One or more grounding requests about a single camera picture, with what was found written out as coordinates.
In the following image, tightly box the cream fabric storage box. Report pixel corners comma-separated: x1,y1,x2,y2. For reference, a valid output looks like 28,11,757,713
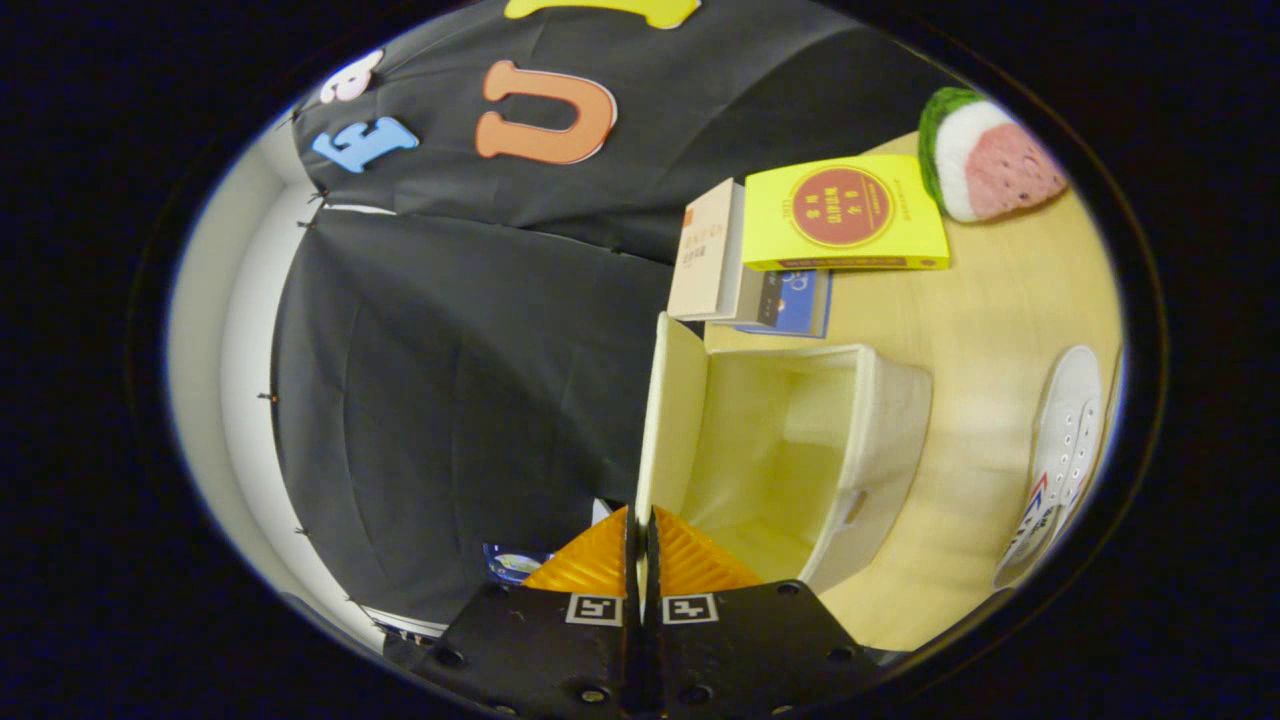
635,312,934,596

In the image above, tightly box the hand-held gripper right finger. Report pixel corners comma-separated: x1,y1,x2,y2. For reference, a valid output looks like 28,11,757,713
642,507,886,720

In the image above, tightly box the blue book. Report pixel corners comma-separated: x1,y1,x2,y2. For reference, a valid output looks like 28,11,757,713
735,268,833,339

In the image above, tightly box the beige book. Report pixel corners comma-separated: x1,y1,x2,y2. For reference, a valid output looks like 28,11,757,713
667,178,746,323

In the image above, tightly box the yellow book red circle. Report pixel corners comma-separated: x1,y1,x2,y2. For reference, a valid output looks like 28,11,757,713
742,155,951,273

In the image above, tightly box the blue lit screen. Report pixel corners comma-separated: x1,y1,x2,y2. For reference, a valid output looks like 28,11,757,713
483,543,553,586

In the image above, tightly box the watermelon slice plush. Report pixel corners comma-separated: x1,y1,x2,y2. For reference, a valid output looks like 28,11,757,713
918,87,1069,223

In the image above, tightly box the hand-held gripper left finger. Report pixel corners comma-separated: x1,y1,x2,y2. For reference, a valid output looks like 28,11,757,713
410,507,643,720

